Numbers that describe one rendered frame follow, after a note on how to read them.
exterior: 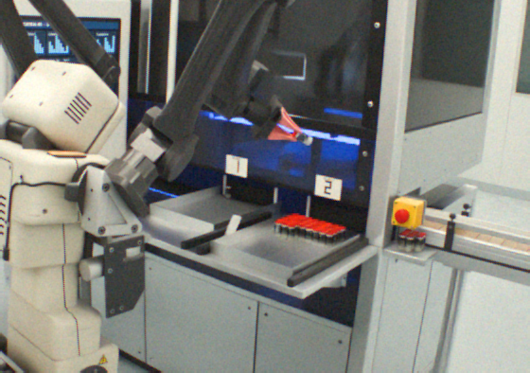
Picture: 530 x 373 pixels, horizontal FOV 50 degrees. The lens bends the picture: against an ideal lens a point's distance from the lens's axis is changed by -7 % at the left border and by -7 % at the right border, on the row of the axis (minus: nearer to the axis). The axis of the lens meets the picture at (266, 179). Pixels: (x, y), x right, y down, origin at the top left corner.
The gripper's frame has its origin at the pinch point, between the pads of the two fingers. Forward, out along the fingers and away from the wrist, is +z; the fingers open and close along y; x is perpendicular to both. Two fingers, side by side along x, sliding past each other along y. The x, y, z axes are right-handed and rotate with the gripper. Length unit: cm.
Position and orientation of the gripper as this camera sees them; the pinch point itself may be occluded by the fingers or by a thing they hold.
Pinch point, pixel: (296, 134)
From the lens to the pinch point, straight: 142.8
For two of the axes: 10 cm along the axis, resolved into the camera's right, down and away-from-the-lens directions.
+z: 8.3, 4.4, 3.6
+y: 5.6, -7.3, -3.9
